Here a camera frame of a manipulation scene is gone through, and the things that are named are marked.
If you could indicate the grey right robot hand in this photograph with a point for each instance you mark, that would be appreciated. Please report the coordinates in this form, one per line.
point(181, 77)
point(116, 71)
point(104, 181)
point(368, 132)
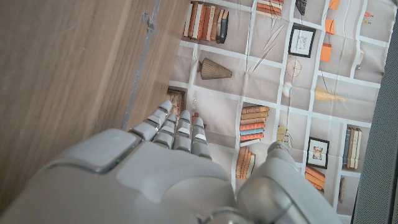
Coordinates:
point(149, 180)

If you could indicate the printed bookshelf backdrop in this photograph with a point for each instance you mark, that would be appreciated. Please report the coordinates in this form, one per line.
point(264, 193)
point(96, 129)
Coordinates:
point(267, 84)

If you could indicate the dark perforated metal panel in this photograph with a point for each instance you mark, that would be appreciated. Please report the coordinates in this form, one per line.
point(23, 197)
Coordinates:
point(379, 149)

